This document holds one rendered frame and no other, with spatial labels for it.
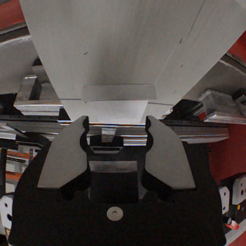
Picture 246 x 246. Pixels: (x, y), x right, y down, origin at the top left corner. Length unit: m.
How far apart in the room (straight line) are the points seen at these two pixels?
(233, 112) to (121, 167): 0.43
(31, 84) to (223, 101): 0.59
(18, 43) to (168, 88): 0.30
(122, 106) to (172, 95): 0.08
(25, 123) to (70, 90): 0.48
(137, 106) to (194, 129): 0.51
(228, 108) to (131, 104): 0.39
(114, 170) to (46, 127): 0.38
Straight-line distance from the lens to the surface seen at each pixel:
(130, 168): 0.27
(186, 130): 0.65
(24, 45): 0.32
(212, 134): 0.78
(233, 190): 0.46
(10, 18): 0.51
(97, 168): 0.27
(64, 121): 0.29
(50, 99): 0.30
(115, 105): 0.20
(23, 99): 0.34
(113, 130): 0.31
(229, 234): 0.50
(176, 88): 0.17
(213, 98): 0.46
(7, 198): 0.31
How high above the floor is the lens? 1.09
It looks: 19 degrees down
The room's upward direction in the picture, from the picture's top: 179 degrees clockwise
